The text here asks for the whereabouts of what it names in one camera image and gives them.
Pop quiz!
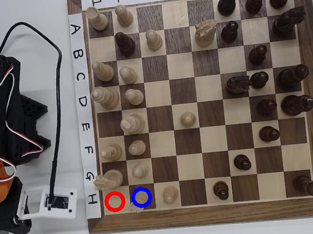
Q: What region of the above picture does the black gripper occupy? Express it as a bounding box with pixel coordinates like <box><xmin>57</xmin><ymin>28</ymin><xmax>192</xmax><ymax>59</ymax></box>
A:
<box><xmin>0</xmin><ymin>175</ymin><xmax>33</xmax><ymax>234</ymax></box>

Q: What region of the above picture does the light wooden rook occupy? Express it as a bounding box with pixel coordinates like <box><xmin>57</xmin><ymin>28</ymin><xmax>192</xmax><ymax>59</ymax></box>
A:
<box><xmin>129</xmin><ymin>190</ymin><xmax>152</xmax><ymax>214</ymax></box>
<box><xmin>84</xmin><ymin>4</ymin><xmax>110</xmax><ymax>33</ymax></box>

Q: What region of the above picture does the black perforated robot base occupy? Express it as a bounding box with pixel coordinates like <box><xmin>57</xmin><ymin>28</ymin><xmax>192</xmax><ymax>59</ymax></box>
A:
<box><xmin>19</xmin><ymin>91</ymin><xmax>54</xmax><ymax>163</ymax></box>

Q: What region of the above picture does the light wooden knight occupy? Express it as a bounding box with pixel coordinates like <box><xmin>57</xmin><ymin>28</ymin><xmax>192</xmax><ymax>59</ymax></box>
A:
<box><xmin>92</xmin><ymin>168</ymin><xmax>125</xmax><ymax>192</ymax></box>
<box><xmin>193</xmin><ymin>19</ymin><xmax>220</xmax><ymax>48</ymax></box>

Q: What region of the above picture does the light wooden bishop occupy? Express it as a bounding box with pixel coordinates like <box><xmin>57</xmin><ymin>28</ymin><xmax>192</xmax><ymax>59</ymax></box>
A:
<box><xmin>90</xmin><ymin>59</ymin><xmax>116</xmax><ymax>84</ymax></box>
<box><xmin>99</xmin><ymin>143</ymin><xmax>124</xmax><ymax>163</ymax></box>

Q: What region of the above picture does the light wooden pawn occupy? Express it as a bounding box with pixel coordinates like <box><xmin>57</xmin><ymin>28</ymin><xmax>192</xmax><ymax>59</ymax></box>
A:
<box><xmin>127</xmin><ymin>139</ymin><xmax>147</xmax><ymax>157</ymax></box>
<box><xmin>118</xmin><ymin>65</ymin><xmax>138</xmax><ymax>85</ymax></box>
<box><xmin>130</xmin><ymin>162</ymin><xmax>150</xmax><ymax>180</ymax></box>
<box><xmin>179</xmin><ymin>111</ymin><xmax>198</xmax><ymax>129</ymax></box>
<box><xmin>161</xmin><ymin>185</ymin><xmax>180</xmax><ymax>206</ymax></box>
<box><xmin>114</xmin><ymin>3</ymin><xmax>135</xmax><ymax>28</ymax></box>
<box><xmin>124</xmin><ymin>87</ymin><xmax>146</xmax><ymax>107</ymax></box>
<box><xmin>145</xmin><ymin>28</ymin><xmax>164</xmax><ymax>52</ymax></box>

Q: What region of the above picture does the light wooden queen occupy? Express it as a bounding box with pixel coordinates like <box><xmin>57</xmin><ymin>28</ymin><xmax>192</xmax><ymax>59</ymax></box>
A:
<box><xmin>89</xmin><ymin>85</ymin><xmax>121</xmax><ymax>112</ymax></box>

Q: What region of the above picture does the light wooden king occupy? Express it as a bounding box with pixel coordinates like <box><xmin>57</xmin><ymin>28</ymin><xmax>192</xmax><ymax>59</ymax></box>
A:
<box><xmin>119</xmin><ymin>112</ymin><xmax>147</xmax><ymax>136</ymax></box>

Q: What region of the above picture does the white letter paper strip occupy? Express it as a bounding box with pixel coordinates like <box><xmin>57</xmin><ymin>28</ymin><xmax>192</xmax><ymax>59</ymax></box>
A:
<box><xmin>63</xmin><ymin>11</ymin><xmax>106</xmax><ymax>220</ymax></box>

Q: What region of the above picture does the wooden chessboard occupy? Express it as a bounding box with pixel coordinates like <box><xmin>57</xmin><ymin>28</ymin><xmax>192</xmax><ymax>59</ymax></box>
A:
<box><xmin>62</xmin><ymin>0</ymin><xmax>313</xmax><ymax>234</ymax></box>

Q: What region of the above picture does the black pawn at B2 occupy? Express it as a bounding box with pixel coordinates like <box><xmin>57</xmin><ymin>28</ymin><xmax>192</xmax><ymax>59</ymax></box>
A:
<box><xmin>114</xmin><ymin>30</ymin><xmax>137</xmax><ymax>58</ymax></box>

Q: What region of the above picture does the dark wooden pawn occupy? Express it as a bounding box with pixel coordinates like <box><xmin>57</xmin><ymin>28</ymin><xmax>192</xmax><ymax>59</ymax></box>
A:
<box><xmin>247</xmin><ymin>43</ymin><xmax>270</xmax><ymax>66</ymax></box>
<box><xmin>258</xmin><ymin>124</ymin><xmax>282</xmax><ymax>144</ymax></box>
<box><xmin>212</xmin><ymin>180</ymin><xmax>231</xmax><ymax>202</ymax></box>
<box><xmin>219</xmin><ymin>20</ymin><xmax>241</xmax><ymax>45</ymax></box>
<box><xmin>249</xmin><ymin>70</ymin><xmax>271</xmax><ymax>90</ymax></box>
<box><xmin>233</xmin><ymin>153</ymin><xmax>253</xmax><ymax>172</ymax></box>
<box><xmin>244</xmin><ymin>0</ymin><xmax>267</xmax><ymax>16</ymax></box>
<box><xmin>255</xmin><ymin>97</ymin><xmax>279</xmax><ymax>116</ymax></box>

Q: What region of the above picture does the dark wooden knight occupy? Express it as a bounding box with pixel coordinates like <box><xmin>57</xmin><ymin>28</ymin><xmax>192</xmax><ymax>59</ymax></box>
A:
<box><xmin>224</xmin><ymin>74</ymin><xmax>254</xmax><ymax>96</ymax></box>
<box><xmin>270</xmin><ymin>5</ymin><xmax>309</xmax><ymax>38</ymax></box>

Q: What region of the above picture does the dark wooden bishop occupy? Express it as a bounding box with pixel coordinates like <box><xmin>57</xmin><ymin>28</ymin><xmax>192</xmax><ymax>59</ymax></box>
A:
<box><xmin>216</xmin><ymin>0</ymin><xmax>239</xmax><ymax>17</ymax></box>

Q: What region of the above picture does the dark wooden king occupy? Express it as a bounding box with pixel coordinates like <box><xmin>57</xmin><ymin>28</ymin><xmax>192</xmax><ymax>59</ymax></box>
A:
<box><xmin>279</xmin><ymin>92</ymin><xmax>313</xmax><ymax>117</ymax></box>

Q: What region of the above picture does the dark wooden queen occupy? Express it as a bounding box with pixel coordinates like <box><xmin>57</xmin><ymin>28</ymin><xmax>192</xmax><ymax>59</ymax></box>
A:
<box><xmin>276</xmin><ymin>63</ymin><xmax>311</xmax><ymax>91</ymax></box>

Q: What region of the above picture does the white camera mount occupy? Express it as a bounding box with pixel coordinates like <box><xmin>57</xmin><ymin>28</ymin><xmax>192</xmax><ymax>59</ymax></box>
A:
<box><xmin>13</xmin><ymin>182</ymin><xmax>80</xmax><ymax>226</ymax></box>

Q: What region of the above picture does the black camera cable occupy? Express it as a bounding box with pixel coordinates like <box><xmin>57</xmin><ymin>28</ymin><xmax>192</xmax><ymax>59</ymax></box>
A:
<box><xmin>0</xmin><ymin>17</ymin><xmax>79</xmax><ymax>209</ymax></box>

